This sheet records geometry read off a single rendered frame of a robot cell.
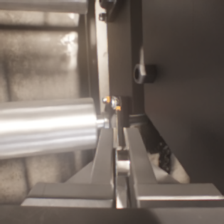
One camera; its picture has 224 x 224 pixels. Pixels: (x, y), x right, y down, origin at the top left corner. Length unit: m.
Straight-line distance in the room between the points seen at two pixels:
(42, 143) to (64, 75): 0.94
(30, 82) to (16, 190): 0.79
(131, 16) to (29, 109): 0.25
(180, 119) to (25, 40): 1.21
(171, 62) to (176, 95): 0.04
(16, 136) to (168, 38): 0.28
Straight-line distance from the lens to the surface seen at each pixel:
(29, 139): 0.32
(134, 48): 0.31
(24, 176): 1.41
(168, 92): 0.20
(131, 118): 0.37
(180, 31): 0.19
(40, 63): 1.25
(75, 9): 0.39
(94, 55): 0.91
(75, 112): 0.32
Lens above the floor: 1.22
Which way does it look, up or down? 75 degrees down
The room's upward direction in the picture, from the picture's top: 116 degrees clockwise
